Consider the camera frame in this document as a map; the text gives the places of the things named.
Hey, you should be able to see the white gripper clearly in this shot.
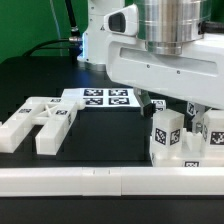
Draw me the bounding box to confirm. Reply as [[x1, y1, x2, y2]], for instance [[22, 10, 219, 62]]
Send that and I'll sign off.
[[106, 34, 224, 133]]

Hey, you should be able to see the white chair seat part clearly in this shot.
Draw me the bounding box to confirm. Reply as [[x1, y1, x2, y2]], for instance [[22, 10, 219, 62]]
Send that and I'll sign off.
[[150, 130, 224, 167]]

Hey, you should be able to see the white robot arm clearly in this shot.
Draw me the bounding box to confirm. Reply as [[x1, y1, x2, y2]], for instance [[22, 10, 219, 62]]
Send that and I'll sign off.
[[78, 0, 224, 132]]

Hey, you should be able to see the white marker base plate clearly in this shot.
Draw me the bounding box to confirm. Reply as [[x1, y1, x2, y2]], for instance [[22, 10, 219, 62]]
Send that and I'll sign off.
[[62, 88, 139, 107]]

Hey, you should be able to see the white front rail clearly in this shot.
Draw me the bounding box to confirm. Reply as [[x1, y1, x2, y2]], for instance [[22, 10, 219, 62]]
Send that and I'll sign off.
[[0, 167, 224, 197]]

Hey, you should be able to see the white chair back frame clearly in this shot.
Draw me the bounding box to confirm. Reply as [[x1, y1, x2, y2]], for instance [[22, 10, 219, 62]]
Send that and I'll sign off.
[[0, 97, 85, 155]]

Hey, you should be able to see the black hanging cable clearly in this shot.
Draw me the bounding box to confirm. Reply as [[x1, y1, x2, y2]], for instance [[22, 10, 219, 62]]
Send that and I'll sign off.
[[64, 0, 80, 38]]

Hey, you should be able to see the black cable on table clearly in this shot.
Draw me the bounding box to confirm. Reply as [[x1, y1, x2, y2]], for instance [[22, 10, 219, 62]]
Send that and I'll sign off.
[[22, 37, 83, 57]]

